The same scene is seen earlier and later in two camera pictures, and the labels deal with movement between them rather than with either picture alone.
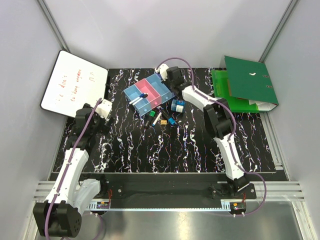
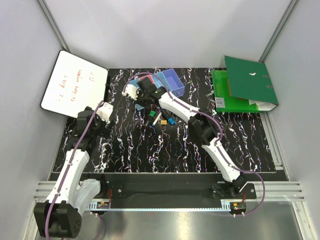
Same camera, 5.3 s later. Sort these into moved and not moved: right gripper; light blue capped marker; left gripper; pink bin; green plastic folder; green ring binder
Moved: right gripper; pink bin
Not moved: green ring binder; left gripper; green plastic folder; light blue capped marker
